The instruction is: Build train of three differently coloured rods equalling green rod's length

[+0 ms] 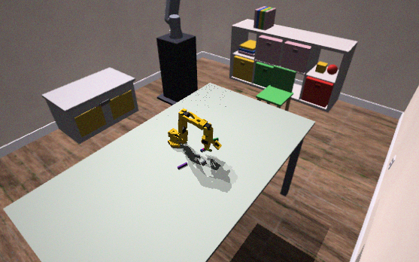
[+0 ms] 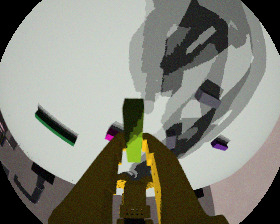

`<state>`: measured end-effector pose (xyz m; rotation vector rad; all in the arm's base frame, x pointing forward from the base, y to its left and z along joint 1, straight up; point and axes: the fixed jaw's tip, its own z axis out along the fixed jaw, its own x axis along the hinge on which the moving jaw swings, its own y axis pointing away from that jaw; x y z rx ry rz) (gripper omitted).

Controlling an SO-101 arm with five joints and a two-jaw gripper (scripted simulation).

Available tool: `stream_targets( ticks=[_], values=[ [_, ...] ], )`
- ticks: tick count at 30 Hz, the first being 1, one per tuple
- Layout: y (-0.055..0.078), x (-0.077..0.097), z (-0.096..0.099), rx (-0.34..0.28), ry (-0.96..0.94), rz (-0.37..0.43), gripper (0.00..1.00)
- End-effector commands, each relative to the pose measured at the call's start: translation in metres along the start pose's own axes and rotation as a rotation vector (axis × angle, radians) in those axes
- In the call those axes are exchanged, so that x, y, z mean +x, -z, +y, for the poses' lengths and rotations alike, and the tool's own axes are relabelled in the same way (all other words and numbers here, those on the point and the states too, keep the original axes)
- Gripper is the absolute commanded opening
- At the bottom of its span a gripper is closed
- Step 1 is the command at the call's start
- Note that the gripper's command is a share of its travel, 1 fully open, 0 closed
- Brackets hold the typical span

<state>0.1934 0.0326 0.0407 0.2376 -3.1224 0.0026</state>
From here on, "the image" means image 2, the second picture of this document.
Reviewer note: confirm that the lime green rod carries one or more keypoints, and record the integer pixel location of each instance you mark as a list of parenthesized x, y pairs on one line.
[(133, 117)]

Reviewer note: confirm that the purple rod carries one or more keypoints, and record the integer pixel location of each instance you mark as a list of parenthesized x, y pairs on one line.
[(219, 145)]

